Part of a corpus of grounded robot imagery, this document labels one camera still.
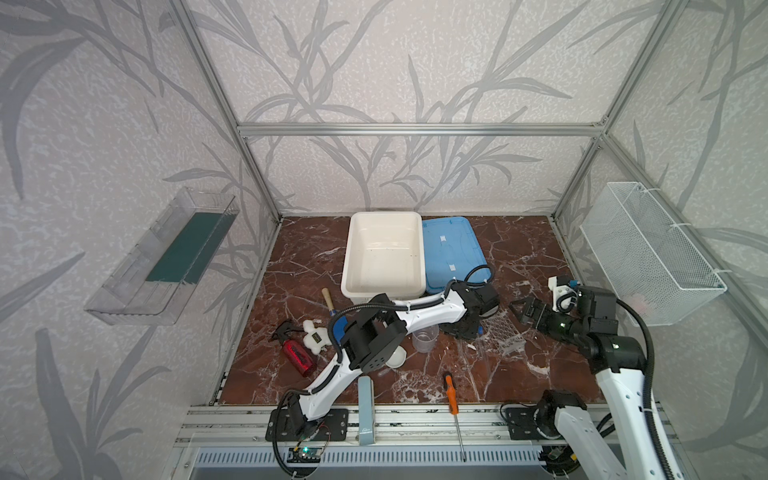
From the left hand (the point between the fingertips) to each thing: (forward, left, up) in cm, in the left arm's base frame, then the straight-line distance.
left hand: (467, 328), depth 89 cm
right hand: (+1, -11, +17) cm, 20 cm away
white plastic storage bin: (+31, +27, -5) cm, 41 cm away
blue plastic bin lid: (+30, +2, -2) cm, 31 cm away
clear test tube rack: (-1, -10, 0) cm, 10 cm away
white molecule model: (-4, +45, +2) cm, 45 cm away
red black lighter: (-8, +49, +2) cm, 50 cm away
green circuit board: (-31, +43, -3) cm, 53 cm away
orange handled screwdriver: (-21, +6, +1) cm, 22 cm away
